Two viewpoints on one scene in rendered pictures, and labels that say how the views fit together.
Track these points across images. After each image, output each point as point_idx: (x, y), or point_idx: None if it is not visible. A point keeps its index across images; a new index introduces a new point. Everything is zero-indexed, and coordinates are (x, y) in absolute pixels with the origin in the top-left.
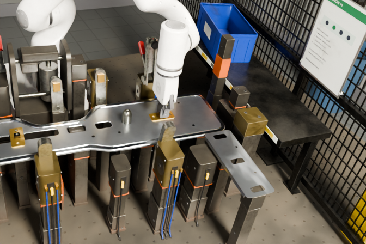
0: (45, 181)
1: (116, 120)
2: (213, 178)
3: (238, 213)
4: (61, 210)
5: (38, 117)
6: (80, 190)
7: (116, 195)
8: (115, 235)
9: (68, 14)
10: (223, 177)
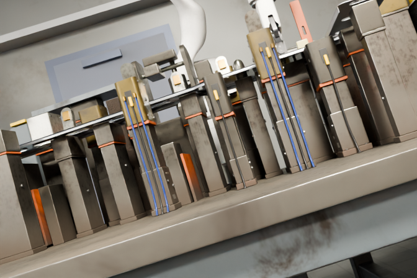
0: (121, 89)
1: (232, 79)
2: (358, 82)
3: (368, 62)
4: (194, 201)
5: (172, 125)
6: (210, 169)
7: (217, 117)
8: (242, 188)
9: (217, 69)
10: (365, 69)
